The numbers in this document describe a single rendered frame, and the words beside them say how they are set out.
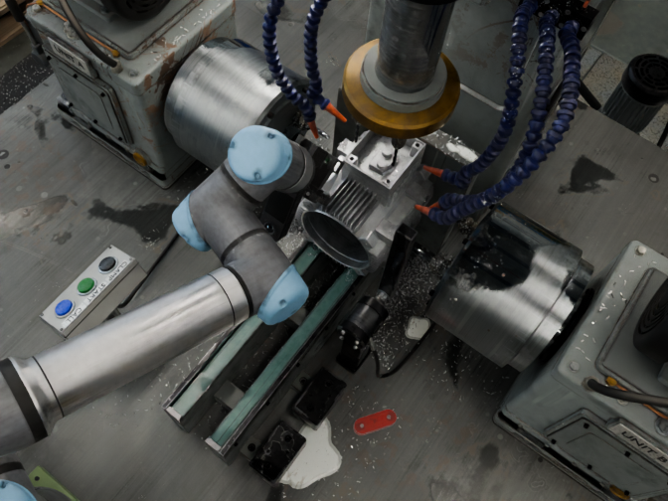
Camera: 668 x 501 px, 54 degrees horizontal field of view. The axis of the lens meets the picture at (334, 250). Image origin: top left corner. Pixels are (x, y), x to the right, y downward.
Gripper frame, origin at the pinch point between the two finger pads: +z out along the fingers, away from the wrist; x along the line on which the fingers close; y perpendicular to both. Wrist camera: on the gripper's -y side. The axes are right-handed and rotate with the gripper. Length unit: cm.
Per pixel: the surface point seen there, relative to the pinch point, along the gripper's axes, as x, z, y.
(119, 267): 18.4, -14.6, -28.2
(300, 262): -1.1, 11.7, -14.3
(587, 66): -20, 123, 79
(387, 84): -5.7, -19.7, 20.0
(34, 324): 37, 2, -55
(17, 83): 158, 104, -36
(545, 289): -41.4, -3.6, 7.5
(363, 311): -18.7, -1.6, -12.7
